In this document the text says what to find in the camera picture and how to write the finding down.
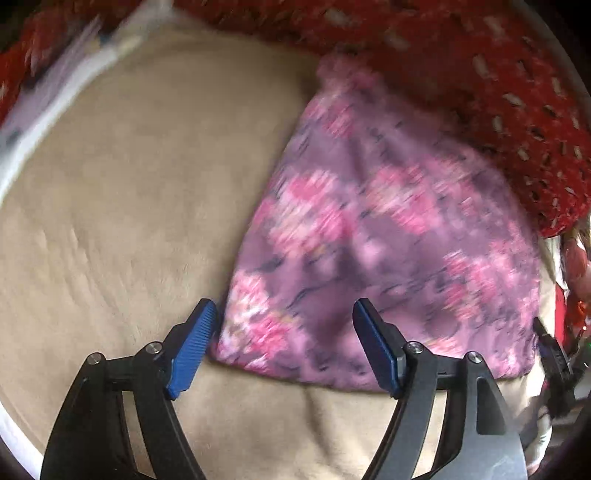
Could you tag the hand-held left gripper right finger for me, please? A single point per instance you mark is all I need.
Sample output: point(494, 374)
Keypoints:
point(376, 350)

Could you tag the purple floral garment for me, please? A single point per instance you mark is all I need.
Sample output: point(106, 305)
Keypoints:
point(383, 249)

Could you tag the clear plastic bag with items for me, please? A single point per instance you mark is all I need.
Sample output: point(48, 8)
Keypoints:
point(577, 258)

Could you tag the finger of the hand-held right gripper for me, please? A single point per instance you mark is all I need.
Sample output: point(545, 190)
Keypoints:
point(551, 355)

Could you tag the red patterned cloth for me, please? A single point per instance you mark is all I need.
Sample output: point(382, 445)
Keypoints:
point(32, 50)

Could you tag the beige fleece blanket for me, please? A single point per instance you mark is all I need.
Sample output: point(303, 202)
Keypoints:
point(129, 207)

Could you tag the red cushion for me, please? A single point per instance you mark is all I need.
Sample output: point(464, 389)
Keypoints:
point(561, 309)

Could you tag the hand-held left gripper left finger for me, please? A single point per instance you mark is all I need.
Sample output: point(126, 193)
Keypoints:
point(191, 350)

